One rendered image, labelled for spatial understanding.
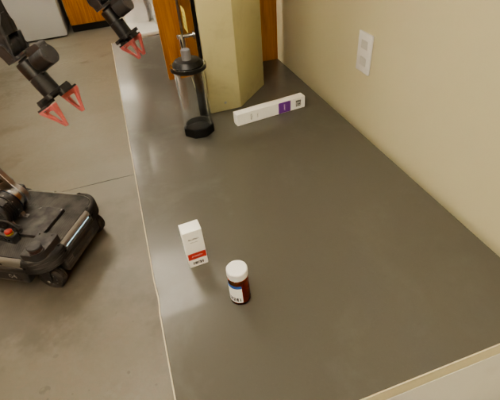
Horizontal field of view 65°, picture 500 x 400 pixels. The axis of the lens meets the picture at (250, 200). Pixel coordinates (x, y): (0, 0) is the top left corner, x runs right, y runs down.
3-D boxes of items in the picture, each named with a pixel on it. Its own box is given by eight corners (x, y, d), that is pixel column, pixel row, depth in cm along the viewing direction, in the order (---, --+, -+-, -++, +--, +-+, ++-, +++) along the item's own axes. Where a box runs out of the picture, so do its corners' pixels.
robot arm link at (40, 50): (13, 38, 115) (-8, 48, 109) (34, 17, 109) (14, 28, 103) (44, 73, 121) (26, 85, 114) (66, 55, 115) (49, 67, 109)
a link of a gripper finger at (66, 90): (93, 103, 127) (72, 78, 123) (82, 113, 122) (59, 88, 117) (80, 111, 130) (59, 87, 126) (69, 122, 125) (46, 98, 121)
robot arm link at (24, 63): (22, 59, 117) (9, 67, 113) (35, 48, 114) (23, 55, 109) (40, 78, 120) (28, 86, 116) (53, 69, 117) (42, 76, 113)
